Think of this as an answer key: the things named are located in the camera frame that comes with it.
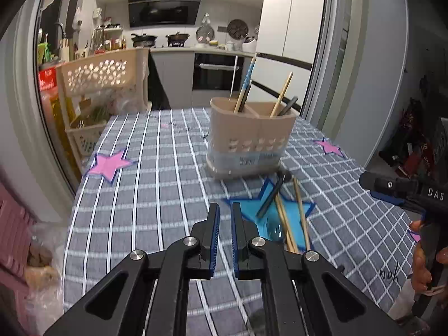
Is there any clear plastic spoon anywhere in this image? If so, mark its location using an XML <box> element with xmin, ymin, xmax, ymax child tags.
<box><xmin>266</xmin><ymin>216</ymin><xmax>286</xmax><ymax>244</ymax></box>

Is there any wooden chopstick pair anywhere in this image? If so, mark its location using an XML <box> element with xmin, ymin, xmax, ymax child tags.
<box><xmin>278</xmin><ymin>199</ymin><xmax>300</xmax><ymax>254</ymax></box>
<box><xmin>274</xmin><ymin>195</ymin><xmax>297</xmax><ymax>253</ymax></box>

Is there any wooden chopstick single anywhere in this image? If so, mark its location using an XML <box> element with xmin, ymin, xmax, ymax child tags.
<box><xmin>293</xmin><ymin>177</ymin><xmax>311</xmax><ymax>251</ymax></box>

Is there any black handled spoon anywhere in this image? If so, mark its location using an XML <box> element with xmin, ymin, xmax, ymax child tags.
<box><xmin>256</xmin><ymin>168</ymin><xmax>292</xmax><ymax>218</ymax></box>

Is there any person's right hand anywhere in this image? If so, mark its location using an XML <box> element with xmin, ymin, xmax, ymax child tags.
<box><xmin>409</xmin><ymin>220</ymin><xmax>448</xmax><ymax>293</ymax></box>

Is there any blue star sticker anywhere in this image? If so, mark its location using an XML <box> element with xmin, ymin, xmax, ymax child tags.
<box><xmin>224</xmin><ymin>178</ymin><xmax>306</xmax><ymax>251</ymax></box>

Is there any grey checked tablecloth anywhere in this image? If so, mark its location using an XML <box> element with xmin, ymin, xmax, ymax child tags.
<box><xmin>62</xmin><ymin>108</ymin><xmax>415</xmax><ymax>335</ymax></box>

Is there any pink star sticker right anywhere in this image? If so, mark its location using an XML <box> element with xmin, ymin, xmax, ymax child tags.
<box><xmin>313</xmin><ymin>138</ymin><xmax>345</xmax><ymax>158</ymax></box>

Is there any pink star sticker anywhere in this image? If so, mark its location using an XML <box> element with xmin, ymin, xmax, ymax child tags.
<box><xmin>313</xmin><ymin>138</ymin><xmax>345</xmax><ymax>158</ymax></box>
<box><xmin>85</xmin><ymin>149</ymin><xmax>135</xmax><ymax>184</ymax></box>

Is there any beige utensil holder caddy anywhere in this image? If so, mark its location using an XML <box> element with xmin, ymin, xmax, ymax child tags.
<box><xmin>206</xmin><ymin>97</ymin><xmax>298</xmax><ymax>179</ymax></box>

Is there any pink star sticker left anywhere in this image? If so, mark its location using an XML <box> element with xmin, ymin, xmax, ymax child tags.
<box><xmin>85</xmin><ymin>149</ymin><xmax>135</xmax><ymax>184</ymax></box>

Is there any bag of nuts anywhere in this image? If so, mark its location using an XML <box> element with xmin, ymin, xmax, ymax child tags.
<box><xmin>24</xmin><ymin>241</ymin><xmax>61</xmax><ymax>292</ymax></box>

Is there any wooden chopstick in holder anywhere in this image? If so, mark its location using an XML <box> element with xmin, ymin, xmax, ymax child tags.
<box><xmin>270</xmin><ymin>72</ymin><xmax>293</xmax><ymax>118</ymax></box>

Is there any black utensil in holder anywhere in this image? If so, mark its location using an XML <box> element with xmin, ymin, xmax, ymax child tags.
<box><xmin>279</xmin><ymin>96</ymin><xmax>298</xmax><ymax>116</ymax></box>

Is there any blue patterned chopstick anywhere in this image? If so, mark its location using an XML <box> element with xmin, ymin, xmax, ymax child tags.
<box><xmin>234</xmin><ymin>55</ymin><xmax>257</xmax><ymax>113</ymax></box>

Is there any pink plastic stool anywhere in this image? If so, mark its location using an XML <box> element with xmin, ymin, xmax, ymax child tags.
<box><xmin>0</xmin><ymin>184</ymin><xmax>36</xmax><ymax>281</ymax></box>

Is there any black built-in oven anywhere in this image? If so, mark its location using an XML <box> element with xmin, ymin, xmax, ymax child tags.
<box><xmin>192</xmin><ymin>53</ymin><xmax>244</xmax><ymax>91</ymax></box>

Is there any beige plastic basket rack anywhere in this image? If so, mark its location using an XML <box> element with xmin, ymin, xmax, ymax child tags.
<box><xmin>55</xmin><ymin>48</ymin><xmax>151</xmax><ymax>170</ymax></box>

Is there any black pot on stove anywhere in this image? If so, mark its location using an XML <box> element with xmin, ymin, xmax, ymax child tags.
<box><xmin>165</xmin><ymin>32</ymin><xmax>190</xmax><ymax>47</ymax></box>

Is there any black wok on stove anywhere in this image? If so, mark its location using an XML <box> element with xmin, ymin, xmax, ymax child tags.
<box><xmin>131</xmin><ymin>33</ymin><xmax>157</xmax><ymax>48</ymax></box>

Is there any black range hood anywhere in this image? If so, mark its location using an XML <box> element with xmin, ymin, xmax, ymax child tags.
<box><xmin>128</xmin><ymin>0</ymin><xmax>201</xmax><ymax>27</ymax></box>

